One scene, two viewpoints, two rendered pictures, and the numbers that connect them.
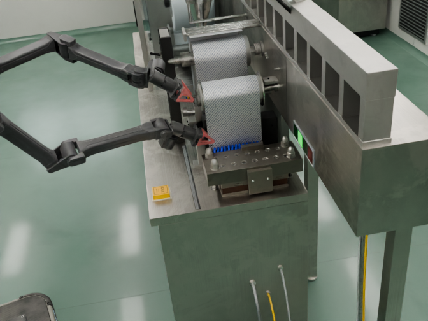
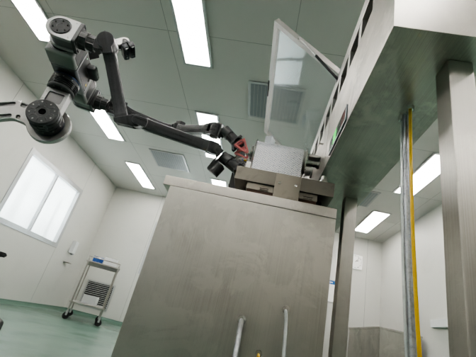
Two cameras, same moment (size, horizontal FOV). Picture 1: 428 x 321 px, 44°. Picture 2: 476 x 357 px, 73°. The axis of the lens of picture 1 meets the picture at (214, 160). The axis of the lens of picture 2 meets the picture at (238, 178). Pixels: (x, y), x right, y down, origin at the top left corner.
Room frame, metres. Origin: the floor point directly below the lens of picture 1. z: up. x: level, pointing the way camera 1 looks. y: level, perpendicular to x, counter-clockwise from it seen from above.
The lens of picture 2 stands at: (0.65, -0.25, 0.43)
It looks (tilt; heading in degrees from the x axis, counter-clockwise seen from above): 25 degrees up; 13
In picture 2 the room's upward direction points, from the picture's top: 14 degrees clockwise
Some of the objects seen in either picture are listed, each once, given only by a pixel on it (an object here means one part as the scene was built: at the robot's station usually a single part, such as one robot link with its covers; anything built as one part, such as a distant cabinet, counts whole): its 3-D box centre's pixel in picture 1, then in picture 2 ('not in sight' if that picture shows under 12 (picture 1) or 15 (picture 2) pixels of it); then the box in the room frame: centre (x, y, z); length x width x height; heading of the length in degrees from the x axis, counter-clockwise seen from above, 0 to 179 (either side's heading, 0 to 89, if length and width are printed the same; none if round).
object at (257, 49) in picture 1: (255, 49); (305, 171); (2.34, -0.24, 1.34); 0.07 x 0.07 x 0.07; 6
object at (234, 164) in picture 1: (251, 162); (282, 188); (1.90, -0.16, 1.00); 0.40 x 0.16 x 0.06; 96
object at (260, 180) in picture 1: (260, 181); (287, 188); (1.81, -0.18, 0.97); 0.10 x 0.03 x 0.11; 96
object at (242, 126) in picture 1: (234, 129); (274, 177); (2.01, -0.10, 1.10); 0.23 x 0.01 x 0.18; 96
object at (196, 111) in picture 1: (196, 135); not in sight; (2.09, 0.07, 1.05); 0.06 x 0.05 x 0.31; 96
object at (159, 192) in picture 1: (160, 192); not in sight; (1.88, 0.24, 0.91); 0.07 x 0.07 x 0.02; 6
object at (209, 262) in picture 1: (202, 152); (234, 329); (3.00, 0.07, 0.43); 2.52 x 0.64 x 0.86; 6
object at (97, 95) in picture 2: not in sight; (100, 103); (2.05, 1.02, 1.45); 0.09 x 0.08 x 0.12; 22
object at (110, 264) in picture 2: not in sight; (94, 288); (5.95, 2.93, 0.51); 0.91 x 0.58 x 1.02; 30
